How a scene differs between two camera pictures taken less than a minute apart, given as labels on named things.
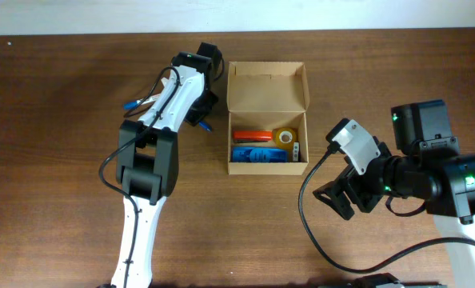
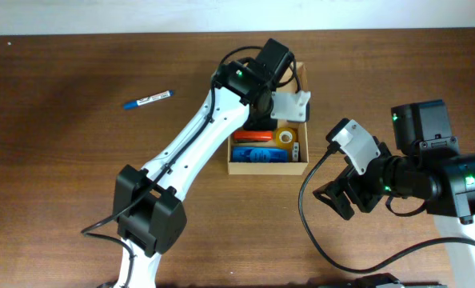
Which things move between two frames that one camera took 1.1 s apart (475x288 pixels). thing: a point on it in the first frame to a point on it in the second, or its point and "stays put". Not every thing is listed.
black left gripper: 201,109 to 261,121
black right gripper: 357,191 stays put
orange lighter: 252,136 stays put
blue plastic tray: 259,154 stays put
